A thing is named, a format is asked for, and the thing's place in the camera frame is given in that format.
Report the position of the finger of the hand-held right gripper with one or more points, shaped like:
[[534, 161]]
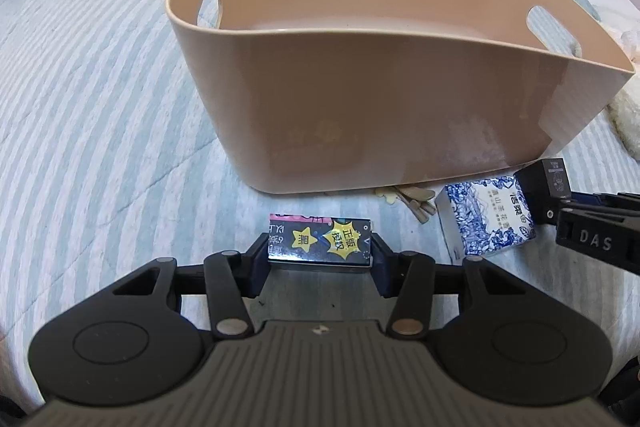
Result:
[[597, 237], [545, 192]]

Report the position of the white fluffy cloth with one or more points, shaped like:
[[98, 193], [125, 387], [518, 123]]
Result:
[[627, 112]]

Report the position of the striped blue bed sheet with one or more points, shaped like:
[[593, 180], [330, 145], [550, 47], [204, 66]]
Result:
[[100, 107]]

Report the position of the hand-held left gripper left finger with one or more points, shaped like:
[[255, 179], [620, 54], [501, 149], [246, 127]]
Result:
[[256, 264]]

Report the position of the wooden clothespins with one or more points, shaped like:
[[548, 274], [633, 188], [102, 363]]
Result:
[[412, 199]]

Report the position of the blue and white patterned box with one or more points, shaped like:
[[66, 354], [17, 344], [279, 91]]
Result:
[[487, 219]]

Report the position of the dark box with yellow stars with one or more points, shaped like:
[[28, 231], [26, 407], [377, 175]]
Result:
[[320, 241]]

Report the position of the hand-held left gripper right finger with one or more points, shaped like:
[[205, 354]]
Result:
[[382, 269]]

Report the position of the beige plastic storage basket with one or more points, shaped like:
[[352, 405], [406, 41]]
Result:
[[380, 107]]

